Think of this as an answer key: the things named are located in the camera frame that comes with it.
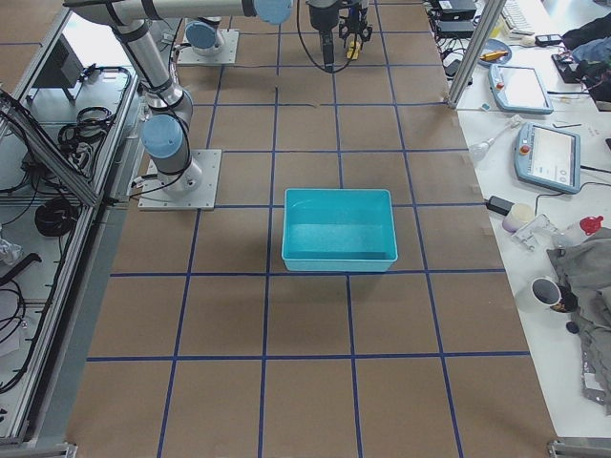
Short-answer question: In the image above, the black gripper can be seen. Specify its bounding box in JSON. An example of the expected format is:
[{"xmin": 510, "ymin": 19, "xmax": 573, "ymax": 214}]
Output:
[{"xmin": 338, "ymin": 0, "xmax": 372, "ymax": 46}]

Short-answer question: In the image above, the yellow beetle toy car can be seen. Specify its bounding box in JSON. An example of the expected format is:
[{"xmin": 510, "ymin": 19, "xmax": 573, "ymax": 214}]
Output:
[{"xmin": 347, "ymin": 40, "xmax": 362, "ymax": 61}]

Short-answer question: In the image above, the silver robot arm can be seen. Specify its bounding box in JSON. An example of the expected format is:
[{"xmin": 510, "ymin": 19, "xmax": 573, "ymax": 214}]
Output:
[
  {"xmin": 184, "ymin": 16, "xmax": 224, "ymax": 56},
  {"xmin": 64, "ymin": 1, "xmax": 302, "ymax": 198}
]

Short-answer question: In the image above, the upper teach pendant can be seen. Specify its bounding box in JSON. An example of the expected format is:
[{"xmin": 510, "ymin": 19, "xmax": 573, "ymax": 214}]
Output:
[{"xmin": 488, "ymin": 64, "xmax": 554, "ymax": 115}]

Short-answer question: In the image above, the teach pendant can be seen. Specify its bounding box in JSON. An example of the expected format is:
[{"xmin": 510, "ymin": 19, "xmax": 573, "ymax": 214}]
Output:
[
  {"xmin": 488, "ymin": 64, "xmax": 554, "ymax": 115},
  {"xmin": 514, "ymin": 122, "xmax": 581, "ymax": 195}
]

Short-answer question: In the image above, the light blue plastic bin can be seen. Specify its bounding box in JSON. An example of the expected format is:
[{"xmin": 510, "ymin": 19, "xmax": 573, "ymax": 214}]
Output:
[{"xmin": 282, "ymin": 188, "xmax": 398, "ymax": 273}]

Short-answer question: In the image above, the black power adapter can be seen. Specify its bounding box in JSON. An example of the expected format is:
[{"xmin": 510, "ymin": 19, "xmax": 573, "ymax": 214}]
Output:
[{"xmin": 485, "ymin": 196, "xmax": 515, "ymax": 217}]

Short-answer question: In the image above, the lower teach pendant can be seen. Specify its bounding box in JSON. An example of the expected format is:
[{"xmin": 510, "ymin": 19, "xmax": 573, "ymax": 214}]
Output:
[{"xmin": 514, "ymin": 122, "xmax": 581, "ymax": 195}]

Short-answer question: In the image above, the clear plastic packaging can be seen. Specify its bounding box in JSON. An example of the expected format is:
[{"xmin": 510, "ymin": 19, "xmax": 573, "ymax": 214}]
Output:
[{"xmin": 511, "ymin": 214, "xmax": 559, "ymax": 252}]

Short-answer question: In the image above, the red plastic piece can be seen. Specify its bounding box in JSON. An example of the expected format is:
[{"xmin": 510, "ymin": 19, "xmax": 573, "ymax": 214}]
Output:
[{"xmin": 579, "ymin": 216, "xmax": 604, "ymax": 237}]

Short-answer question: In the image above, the grey cloth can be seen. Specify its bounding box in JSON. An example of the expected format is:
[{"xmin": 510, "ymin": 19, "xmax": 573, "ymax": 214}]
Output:
[{"xmin": 547, "ymin": 228, "xmax": 610, "ymax": 410}]

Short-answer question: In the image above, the black braided cable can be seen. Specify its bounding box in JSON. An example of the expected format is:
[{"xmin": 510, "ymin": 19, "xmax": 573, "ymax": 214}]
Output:
[{"xmin": 296, "ymin": 0, "xmax": 357, "ymax": 74}]

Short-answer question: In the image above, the aluminium frame post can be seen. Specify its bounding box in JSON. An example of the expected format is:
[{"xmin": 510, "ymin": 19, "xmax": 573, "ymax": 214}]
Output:
[{"xmin": 446, "ymin": 0, "xmax": 506, "ymax": 109}]

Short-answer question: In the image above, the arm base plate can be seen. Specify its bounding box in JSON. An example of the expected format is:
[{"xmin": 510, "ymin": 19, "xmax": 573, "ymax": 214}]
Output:
[
  {"xmin": 137, "ymin": 149, "xmax": 221, "ymax": 211},
  {"xmin": 177, "ymin": 29, "xmax": 240, "ymax": 66}
]

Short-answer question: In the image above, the coiled black cable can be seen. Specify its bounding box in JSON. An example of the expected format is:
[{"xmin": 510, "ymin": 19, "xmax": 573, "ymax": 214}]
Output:
[{"xmin": 34, "ymin": 195, "xmax": 74, "ymax": 238}]

